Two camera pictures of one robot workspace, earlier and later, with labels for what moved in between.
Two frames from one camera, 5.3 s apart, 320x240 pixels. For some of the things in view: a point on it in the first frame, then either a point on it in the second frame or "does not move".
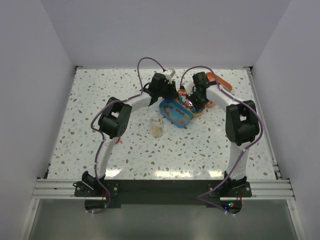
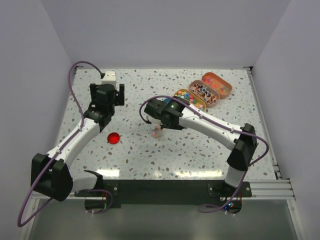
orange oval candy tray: x=223 y=83 does not move
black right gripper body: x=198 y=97 to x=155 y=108
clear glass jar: x=157 y=124 does not move
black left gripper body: x=167 y=91 to x=93 y=88
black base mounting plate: x=162 y=193 does not move
